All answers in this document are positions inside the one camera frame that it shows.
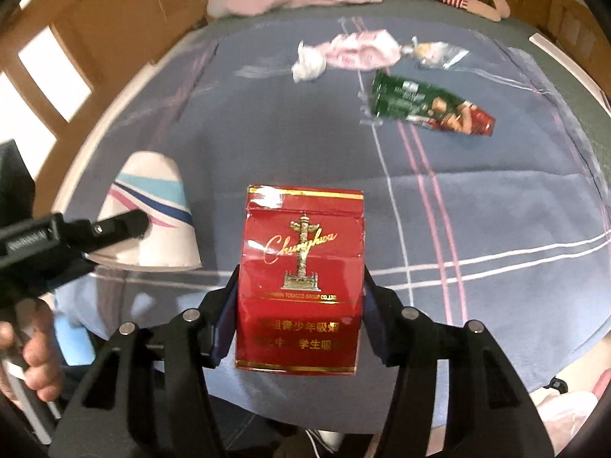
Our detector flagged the white striped paper cup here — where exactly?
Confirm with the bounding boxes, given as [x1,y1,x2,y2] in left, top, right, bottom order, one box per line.
[89,151,201,272]

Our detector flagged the red cigarette pack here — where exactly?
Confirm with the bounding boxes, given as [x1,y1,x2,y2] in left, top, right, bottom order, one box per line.
[235,185,365,375]

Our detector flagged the clear plastic food wrapper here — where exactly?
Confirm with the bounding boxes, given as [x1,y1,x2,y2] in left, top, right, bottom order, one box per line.
[401,36,469,70]

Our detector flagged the person's left hand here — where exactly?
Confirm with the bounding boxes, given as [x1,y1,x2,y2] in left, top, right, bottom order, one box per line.
[23,299,63,402]

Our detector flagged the blue plaid blanket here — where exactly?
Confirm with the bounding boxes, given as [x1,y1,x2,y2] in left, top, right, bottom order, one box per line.
[55,17,610,390]

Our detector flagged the green bed sheet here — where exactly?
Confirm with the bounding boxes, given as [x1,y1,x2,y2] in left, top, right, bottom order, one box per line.
[205,0,610,113]

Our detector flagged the green red snack wrapper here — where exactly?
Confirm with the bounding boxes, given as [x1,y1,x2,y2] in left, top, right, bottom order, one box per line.
[370,69,495,137]

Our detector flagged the crumpled white tissue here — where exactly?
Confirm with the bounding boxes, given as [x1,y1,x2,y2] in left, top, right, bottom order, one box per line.
[291,42,326,84]

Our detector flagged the pink white snack wrapper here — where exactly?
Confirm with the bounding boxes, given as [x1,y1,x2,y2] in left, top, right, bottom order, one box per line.
[316,29,403,70]

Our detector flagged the wooden window frame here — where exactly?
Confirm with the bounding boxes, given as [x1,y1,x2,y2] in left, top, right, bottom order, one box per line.
[1,0,207,215]

